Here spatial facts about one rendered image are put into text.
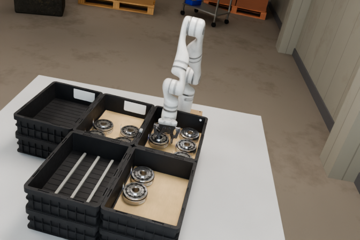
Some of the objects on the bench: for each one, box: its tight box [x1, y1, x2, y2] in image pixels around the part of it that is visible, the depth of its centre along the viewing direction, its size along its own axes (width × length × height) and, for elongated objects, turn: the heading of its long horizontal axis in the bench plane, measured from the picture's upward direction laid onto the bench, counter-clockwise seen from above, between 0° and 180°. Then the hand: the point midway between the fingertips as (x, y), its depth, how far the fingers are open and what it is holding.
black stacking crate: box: [25, 207, 102, 240], centre depth 155 cm, size 40×30×12 cm
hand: (164, 140), depth 183 cm, fingers open, 5 cm apart
